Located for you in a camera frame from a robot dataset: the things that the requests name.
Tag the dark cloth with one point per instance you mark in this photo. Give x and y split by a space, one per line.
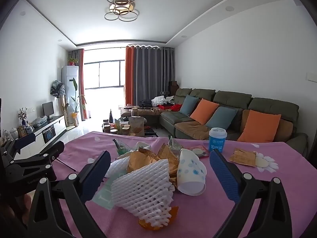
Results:
145 103

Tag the white black tv cabinet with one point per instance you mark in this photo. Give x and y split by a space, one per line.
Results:
54 126

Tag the ship model in case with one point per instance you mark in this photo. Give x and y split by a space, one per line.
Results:
7 136

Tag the coffee table with jars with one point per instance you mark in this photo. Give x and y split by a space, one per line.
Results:
116 129

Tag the wide orange grey curtain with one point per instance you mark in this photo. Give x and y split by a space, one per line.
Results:
148 76

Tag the narrow grey orange curtain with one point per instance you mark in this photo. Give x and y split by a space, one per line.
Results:
80 84

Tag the blue vase with branches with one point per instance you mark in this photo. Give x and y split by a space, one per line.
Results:
22 115

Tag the white tissue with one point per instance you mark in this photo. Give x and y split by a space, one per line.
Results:
143 145

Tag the blue cup with white lid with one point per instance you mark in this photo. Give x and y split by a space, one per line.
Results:
218 141

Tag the white lidded jar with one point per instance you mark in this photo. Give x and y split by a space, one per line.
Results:
13 133

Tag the picture frame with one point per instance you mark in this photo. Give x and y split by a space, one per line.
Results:
21 131

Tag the white foam fruit net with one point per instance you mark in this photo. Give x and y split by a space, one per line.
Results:
118 167
141 191

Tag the white standing air conditioner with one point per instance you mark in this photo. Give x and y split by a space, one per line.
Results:
68 86

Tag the white clothes pile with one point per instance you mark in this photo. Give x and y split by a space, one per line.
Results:
158 100

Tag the flat brown packet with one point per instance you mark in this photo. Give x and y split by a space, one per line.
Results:
242 157

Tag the blue dotted paper cup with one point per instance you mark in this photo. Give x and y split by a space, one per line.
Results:
192 173

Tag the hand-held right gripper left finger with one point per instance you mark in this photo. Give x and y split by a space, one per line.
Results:
95 176

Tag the glass coffee table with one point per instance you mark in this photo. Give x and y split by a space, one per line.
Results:
148 131

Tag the blue white porcelain jar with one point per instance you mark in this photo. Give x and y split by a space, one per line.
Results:
29 129

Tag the red snack packet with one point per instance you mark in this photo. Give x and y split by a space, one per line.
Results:
199 151

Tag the black bottle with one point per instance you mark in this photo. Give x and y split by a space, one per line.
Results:
111 116

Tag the clear plastic bag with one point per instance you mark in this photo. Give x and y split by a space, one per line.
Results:
39 121

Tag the blue cushion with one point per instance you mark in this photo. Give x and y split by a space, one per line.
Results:
188 105
221 117

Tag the brown paper bag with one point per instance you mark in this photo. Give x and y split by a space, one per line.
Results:
136 126

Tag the dark brown box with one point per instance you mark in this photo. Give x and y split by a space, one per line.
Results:
172 86

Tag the clear plastic wrapper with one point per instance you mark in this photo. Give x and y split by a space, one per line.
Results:
174 145
122 147

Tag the white wall switch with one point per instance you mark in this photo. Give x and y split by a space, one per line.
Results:
311 77

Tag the small potted plant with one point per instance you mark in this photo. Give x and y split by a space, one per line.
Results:
72 61

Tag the red cloth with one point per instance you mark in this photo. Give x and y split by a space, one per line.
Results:
175 107

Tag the window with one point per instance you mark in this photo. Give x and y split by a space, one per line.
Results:
106 74

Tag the black monitor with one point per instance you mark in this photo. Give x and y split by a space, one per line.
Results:
48 109

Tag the green brown corner sofa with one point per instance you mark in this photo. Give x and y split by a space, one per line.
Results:
270 106

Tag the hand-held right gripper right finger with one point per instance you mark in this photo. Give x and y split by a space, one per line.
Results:
224 176

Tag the tall green floor plant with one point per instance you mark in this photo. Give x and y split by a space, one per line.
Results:
75 99

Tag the orange cushion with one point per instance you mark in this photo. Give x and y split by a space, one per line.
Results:
204 111
260 126

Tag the cloth covered standing fan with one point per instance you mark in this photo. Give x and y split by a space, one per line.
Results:
57 88

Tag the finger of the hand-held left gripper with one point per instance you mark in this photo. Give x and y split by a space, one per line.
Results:
23 141
42 155

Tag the crinkled brown snack packet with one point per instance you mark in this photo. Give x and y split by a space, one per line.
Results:
167 157
141 160

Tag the pink flower printed blanket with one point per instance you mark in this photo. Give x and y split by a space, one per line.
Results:
260 191

